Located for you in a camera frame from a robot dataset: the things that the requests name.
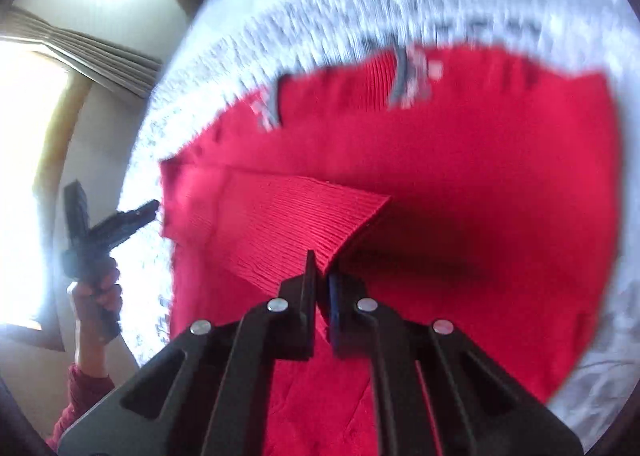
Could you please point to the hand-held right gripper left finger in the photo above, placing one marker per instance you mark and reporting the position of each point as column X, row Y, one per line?
column 306, row 301

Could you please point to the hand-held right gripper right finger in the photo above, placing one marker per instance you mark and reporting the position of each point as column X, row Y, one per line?
column 336, row 311

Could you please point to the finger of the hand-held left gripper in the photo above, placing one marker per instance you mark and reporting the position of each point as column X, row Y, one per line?
column 135, row 220

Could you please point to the red knit sweater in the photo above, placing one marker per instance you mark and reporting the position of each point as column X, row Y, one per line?
column 475, row 176

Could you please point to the person's left forearm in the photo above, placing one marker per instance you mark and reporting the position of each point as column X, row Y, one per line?
column 80, row 396

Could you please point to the person's left hand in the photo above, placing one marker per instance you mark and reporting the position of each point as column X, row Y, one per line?
column 87, row 316

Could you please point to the beige window curtain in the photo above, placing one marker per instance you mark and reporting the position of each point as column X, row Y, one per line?
column 95, row 51

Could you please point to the white grey quilted bedspread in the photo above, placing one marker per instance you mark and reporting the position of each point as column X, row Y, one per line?
column 320, row 21

